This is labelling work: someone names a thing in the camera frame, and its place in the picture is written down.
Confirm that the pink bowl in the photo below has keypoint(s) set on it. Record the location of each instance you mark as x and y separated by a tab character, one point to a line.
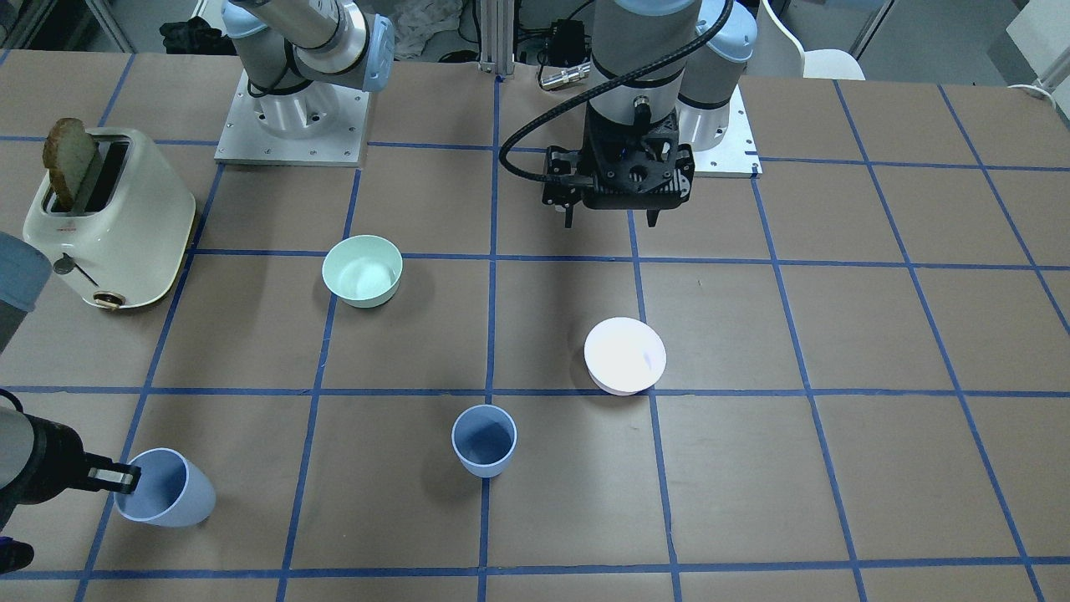
624	356

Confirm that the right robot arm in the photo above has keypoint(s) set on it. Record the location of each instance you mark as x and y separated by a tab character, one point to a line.
24	272

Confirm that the blue cup standing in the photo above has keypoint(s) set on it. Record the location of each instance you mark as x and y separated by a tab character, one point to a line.
484	438

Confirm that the mint green bowl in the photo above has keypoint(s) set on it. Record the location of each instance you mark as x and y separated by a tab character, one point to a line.
363	271

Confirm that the aluminium frame post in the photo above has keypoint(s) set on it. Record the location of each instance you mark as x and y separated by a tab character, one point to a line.
495	23

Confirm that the white chair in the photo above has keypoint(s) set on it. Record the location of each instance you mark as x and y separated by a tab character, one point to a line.
778	53

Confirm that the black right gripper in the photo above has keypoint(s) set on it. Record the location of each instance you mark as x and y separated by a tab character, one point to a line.
50	470

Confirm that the cream white toaster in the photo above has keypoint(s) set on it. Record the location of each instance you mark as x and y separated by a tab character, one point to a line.
123	240

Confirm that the toast slice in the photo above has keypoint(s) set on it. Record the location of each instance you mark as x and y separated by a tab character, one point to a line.
67	155

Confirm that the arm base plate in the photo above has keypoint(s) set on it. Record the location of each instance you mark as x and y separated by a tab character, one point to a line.
721	139
322	125

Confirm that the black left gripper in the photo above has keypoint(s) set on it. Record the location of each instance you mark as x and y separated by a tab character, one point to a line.
557	178

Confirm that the blue cup carried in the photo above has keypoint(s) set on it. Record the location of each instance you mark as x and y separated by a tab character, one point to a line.
171	492

